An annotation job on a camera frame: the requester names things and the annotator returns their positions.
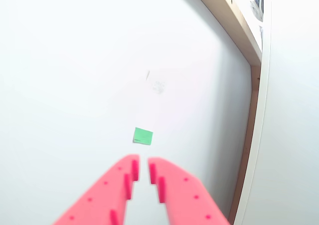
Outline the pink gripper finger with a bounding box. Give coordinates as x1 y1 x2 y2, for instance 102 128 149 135
148 157 231 225
53 154 141 225

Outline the green sticky note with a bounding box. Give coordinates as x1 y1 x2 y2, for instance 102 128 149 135
133 127 154 146

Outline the white panel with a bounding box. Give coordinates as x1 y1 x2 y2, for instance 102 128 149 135
233 0 273 225

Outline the blue white bundle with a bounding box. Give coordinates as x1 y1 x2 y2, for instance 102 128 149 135
249 0 265 23

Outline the wooden table frame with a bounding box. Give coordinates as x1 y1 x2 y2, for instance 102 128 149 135
188 0 263 225

